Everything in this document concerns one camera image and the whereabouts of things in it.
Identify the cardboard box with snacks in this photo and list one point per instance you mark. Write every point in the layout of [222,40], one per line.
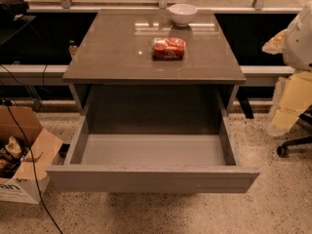
[27,150]

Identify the open grey top drawer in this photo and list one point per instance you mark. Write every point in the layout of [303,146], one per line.
[152,163]

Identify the red crushed coke can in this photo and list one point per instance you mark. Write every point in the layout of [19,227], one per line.
[168,48]

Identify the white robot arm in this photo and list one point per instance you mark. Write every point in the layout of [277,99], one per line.
[297,51]

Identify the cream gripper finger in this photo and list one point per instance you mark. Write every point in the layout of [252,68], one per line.
[292,97]
[276,44]

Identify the grey drawer cabinet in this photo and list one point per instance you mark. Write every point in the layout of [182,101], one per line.
[138,73]

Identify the black office chair base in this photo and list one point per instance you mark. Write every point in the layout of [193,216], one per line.
[283,150]

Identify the small glass bottle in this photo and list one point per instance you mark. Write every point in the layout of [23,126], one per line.
[73,47]

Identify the white ceramic bowl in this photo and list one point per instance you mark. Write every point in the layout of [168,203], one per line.
[182,14]

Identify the black bag on shelf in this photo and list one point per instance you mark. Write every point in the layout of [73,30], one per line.
[12,9]

